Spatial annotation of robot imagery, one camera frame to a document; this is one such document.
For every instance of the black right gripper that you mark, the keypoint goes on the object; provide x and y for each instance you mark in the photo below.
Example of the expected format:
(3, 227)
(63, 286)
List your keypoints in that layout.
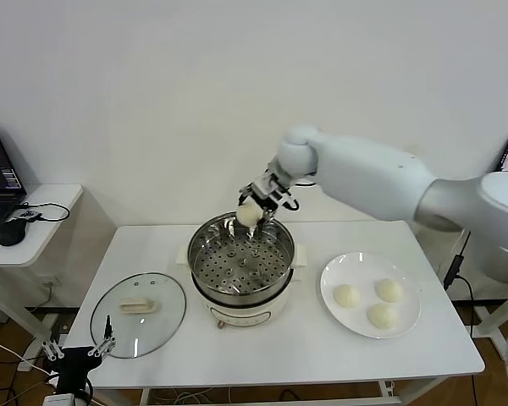
(277, 196)

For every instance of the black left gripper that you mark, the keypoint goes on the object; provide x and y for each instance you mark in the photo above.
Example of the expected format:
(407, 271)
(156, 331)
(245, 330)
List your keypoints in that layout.
(74, 361)

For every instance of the white steamed baozi bun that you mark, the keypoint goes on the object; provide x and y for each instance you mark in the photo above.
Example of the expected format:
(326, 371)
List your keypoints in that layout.
(388, 290)
(249, 215)
(382, 316)
(347, 296)

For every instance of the round glass pot lid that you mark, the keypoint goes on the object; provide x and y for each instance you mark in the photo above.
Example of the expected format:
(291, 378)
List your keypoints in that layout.
(165, 304)

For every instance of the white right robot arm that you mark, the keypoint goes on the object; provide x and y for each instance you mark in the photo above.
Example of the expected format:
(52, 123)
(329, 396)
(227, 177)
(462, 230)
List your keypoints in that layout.
(364, 177)

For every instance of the stainless steel steamer basket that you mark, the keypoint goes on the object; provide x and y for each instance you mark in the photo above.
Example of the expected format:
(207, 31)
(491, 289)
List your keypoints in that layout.
(275, 241)

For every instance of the white floor power strip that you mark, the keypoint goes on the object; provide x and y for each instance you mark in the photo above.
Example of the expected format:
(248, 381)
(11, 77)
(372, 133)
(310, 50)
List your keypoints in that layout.
(25, 365)

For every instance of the round white plate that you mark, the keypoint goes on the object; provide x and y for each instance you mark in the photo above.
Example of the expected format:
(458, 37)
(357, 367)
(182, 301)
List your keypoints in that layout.
(334, 270)

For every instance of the white electric cooker base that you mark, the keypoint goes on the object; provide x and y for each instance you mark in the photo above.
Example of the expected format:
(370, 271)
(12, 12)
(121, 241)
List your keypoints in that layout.
(245, 311)

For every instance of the black computer mouse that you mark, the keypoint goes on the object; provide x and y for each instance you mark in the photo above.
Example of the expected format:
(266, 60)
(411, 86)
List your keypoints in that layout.
(12, 232)

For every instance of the small white side table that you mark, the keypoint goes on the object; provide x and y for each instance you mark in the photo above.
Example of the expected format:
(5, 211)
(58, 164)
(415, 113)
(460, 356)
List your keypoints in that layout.
(55, 203)
(495, 330)

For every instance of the large white table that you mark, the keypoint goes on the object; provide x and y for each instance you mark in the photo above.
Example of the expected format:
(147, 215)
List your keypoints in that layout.
(279, 359)

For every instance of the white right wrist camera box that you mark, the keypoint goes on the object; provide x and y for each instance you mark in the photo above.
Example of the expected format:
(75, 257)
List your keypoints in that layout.
(262, 186)

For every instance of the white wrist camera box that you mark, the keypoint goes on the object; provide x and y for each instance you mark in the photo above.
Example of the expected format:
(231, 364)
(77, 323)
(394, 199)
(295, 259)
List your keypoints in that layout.
(61, 400)
(262, 186)

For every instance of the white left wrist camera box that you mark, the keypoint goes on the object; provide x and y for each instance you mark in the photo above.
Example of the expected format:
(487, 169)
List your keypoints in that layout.
(61, 400)

